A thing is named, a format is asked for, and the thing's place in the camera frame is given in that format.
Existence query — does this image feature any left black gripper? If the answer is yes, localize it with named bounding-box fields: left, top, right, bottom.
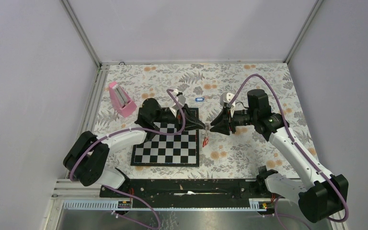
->
left=153, top=104, right=206, bottom=134

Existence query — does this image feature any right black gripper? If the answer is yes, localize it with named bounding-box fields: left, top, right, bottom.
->
left=209, top=105, right=257, bottom=136

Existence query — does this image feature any keyring with red fob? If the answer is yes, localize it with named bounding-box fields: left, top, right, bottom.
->
left=202, top=124, right=210, bottom=148

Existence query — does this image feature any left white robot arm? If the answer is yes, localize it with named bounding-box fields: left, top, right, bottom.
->
left=63, top=98, right=206, bottom=197

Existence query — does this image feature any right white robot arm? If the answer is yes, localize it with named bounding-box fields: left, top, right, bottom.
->
left=210, top=89, right=348, bottom=223

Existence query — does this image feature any blue key tag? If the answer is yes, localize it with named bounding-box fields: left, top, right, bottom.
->
left=195, top=97, right=205, bottom=102

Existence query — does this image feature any black white chessboard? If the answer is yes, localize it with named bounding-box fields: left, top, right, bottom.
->
left=130, top=130, right=199, bottom=167

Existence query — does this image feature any pink metronome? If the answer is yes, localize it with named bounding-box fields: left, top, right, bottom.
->
left=108, top=81, right=137, bottom=118

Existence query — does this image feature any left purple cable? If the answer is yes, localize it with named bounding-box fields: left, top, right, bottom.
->
left=69, top=89, right=186, bottom=230

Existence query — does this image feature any purple cable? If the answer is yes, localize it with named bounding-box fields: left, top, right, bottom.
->
left=69, top=89, right=186, bottom=230
left=227, top=74, right=350, bottom=230

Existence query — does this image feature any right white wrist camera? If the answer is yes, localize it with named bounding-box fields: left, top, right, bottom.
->
left=220, top=92, right=236, bottom=117

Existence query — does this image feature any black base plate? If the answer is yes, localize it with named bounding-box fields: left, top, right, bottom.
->
left=99, top=177, right=288, bottom=209

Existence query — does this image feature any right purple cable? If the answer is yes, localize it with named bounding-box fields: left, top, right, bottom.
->
left=227, top=74, right=350, bottom=230

